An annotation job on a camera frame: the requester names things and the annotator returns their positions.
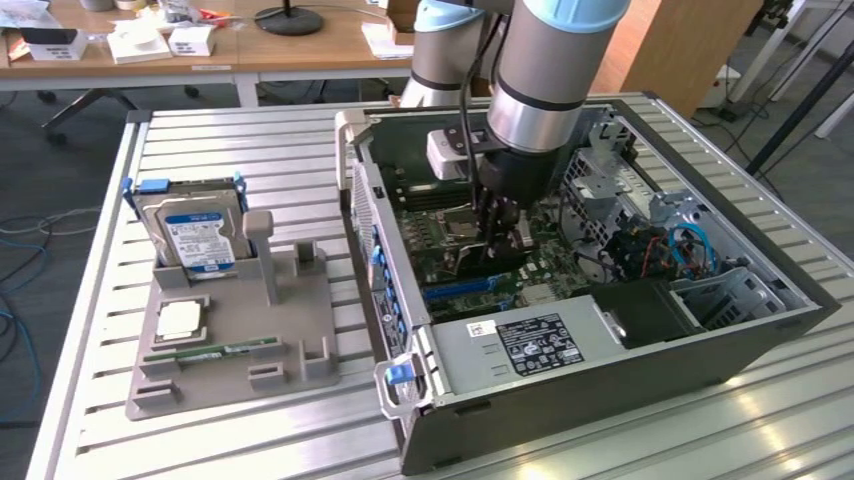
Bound black graphics card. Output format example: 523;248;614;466
437;241;530;282

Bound orange wire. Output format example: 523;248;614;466
638;238;661;280

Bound white device with red button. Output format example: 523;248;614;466
693;64;743;124

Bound wooden cabinet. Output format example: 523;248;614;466
586;0;766;119

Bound black tripod pole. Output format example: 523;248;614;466
745;44;854;175

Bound black power supply label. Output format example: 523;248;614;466
497;313;587;379

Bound white floor cable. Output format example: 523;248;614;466
0;207;102;237

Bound light grey case handle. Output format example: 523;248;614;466
335;110;370;147

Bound open dark grey PC case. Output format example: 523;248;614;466
335;97;843;476

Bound blue floor cable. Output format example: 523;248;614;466
0;239;52;426

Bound blue disk caddy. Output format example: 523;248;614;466
122;173;247;221

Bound white box with tape roll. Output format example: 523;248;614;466
106;25;174;65

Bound white paper stack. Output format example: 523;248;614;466
362;22;416;61

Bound hard disk with blue label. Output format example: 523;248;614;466
132;182;242;275

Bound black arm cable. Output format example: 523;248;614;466
458;9;509;214

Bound blue expansion slot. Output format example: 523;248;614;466
423;279;502;303

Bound grey power supply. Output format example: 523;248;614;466
425;294;629;397

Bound green motherboard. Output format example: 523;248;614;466
392;179;595;324

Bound black chair base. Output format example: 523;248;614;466
38;87;202;146

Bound grey parts rack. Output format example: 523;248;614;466
126;209;343;421

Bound silver CPU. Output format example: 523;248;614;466
156;302;206;341

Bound green RAM stick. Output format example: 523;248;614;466
146;337;280;361

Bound brown cardboard box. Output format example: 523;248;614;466
386;0;421;47

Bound silver disk bay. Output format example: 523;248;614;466
669;267;789;331

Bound black wire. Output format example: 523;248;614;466
554;199;606;271

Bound CPU socket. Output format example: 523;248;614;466
433;207;486;246

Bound wooden desk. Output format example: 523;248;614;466
0;0;499;94

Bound blue wire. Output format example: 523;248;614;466
666;223;719;279

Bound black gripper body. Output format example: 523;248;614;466
475;147;555;209

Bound white box with black top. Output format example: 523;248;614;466
18;27;90;62

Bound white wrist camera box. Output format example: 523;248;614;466
426;128;483;180

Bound black round lamp base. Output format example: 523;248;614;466
252;0;326;37

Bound perforated metal drive cage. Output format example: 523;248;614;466
562;147;669;221

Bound white table leg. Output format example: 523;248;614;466
726;0;813;101

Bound small white box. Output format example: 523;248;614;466
167;24;218;57

